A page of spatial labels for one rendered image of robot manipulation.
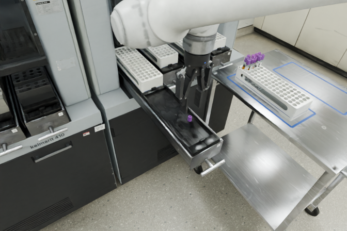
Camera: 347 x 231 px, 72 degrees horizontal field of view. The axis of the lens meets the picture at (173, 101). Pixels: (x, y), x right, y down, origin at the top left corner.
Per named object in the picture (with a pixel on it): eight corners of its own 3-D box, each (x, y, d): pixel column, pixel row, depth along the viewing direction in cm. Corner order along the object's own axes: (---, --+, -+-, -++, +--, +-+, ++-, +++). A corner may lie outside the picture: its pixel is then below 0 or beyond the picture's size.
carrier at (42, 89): (54, 93, 92) (49, 81, 88) (56, 96, 91) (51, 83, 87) (21, 103, 87) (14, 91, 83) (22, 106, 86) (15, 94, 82)
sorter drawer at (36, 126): (6, 53, 128) (-1, 38, 122) (34, 47, 134) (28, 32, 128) (34, 145, 84) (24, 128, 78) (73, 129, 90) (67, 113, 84)
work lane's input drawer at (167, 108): (108, 70, 120) (105, 54, 114) (132, 62, 126) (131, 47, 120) (197, 181, 76) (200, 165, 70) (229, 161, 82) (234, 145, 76)
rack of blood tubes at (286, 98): (234, 78, 104) (237, 66, 100) (250, 72, 108) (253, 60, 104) (290, 121, 86) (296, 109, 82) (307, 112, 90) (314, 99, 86)
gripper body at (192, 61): (201, 39, 71) (198, 65, 77) (177, 46, 68) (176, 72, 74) (218, 50, 67) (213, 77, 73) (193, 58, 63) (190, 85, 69)
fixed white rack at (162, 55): (131, 43, 127) (130, 32, 123) (147, 39, 132) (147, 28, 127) (160, 70, 109) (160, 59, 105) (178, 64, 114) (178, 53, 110)
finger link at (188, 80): (199, 69, 70) (195, 70, 69) (187, 100, 76) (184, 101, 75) (190, 63, 72) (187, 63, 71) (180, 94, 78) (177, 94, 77)
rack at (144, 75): (112, 61, 114) (111, 49, 110) (131, 55, 118) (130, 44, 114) (142, 95, 96) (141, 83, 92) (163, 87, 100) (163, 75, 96)
